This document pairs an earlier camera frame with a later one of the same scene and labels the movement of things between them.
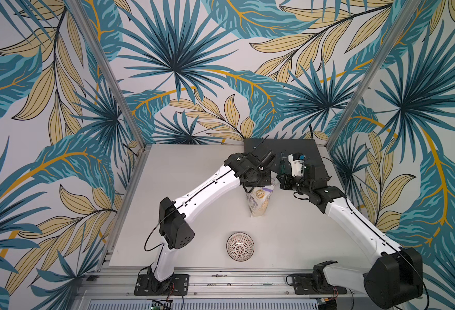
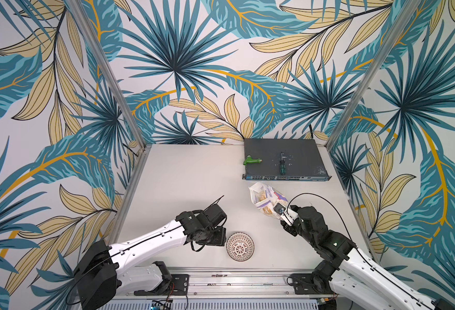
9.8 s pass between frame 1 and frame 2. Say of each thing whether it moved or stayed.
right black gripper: moved
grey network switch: stayed
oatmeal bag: moved
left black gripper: moved
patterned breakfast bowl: stayed
